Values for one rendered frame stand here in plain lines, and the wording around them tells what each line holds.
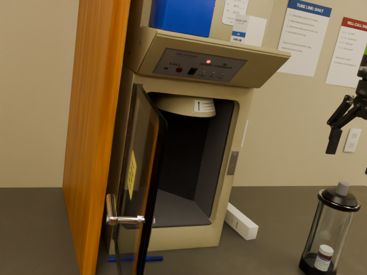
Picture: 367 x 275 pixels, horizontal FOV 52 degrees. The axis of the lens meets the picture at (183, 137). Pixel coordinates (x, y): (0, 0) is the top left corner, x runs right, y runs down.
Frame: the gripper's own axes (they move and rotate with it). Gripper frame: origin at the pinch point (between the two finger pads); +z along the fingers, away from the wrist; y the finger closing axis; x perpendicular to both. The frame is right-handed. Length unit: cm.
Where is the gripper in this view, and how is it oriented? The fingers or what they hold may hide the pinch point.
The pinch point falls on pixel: (350, 159)
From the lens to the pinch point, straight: 105.8
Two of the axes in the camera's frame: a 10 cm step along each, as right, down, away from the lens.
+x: 9.1, 0.5, 4.1
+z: -1.8, 9.4, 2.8
